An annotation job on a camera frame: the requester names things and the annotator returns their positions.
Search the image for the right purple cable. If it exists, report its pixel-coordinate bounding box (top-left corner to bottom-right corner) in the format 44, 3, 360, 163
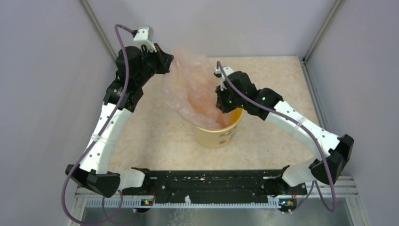
216, 61, 338, 213

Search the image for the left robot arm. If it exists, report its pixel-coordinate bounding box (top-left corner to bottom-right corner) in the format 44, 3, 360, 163
65, 45, 174, 198

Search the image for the yellow trash bin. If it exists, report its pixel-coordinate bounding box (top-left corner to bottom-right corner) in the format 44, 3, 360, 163
193, 108, 243, 148

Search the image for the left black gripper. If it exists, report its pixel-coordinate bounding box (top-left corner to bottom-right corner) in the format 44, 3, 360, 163
136, 42, 174, 86

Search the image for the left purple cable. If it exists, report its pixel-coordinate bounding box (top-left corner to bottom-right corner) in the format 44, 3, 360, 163
60, 24, 139, 226

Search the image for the left aluminium frame post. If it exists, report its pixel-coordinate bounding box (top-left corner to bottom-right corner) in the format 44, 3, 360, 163
78, 0, 117, 61

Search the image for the grey cable duct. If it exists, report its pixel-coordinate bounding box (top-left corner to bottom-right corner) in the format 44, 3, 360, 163
86, 197, 282, 209

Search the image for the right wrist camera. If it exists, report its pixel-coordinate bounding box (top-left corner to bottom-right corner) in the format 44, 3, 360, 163
214, 66, 234, 91

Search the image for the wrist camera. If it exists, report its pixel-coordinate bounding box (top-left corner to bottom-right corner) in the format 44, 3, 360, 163
133, 26, 157, 52
214, 66, 234, 91

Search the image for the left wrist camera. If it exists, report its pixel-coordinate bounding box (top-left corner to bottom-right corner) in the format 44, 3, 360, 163
133, 26, 157, 52

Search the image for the purple cable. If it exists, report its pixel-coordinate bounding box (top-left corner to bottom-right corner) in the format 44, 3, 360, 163
60, 24, 139, 226
216, 61, 338, 213

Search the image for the translucent pink plastic bag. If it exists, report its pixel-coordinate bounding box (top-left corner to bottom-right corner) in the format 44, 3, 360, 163
162, 47, 231, 130

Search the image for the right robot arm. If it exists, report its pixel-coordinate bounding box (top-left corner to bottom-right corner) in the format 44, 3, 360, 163
214, 67, 354, 194

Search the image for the right aluminium frame post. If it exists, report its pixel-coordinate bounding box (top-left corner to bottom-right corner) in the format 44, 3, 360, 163
303, 0, 346, 64

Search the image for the aluminium frame post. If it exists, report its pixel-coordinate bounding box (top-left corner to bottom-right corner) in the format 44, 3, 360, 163
303, 0, 346, 64
78, 0, 117, 61

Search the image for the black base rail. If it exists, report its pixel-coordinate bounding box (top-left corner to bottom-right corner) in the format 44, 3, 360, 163
122, 169, 307, 204

